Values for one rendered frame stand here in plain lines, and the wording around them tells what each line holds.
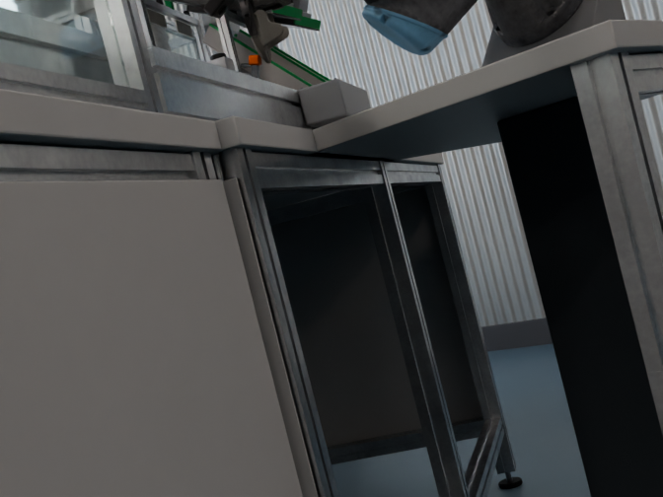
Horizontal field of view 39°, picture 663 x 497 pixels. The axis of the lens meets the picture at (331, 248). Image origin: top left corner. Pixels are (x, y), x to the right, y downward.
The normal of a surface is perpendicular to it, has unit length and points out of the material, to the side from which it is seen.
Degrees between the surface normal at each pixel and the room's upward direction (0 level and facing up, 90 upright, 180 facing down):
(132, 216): 90
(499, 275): 90
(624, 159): 90
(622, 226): 90
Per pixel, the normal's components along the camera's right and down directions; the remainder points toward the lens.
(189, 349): 0.94, -0.23
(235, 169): -0.25, 0.07
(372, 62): -0.66, 0.18
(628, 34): 0.71, -0.18
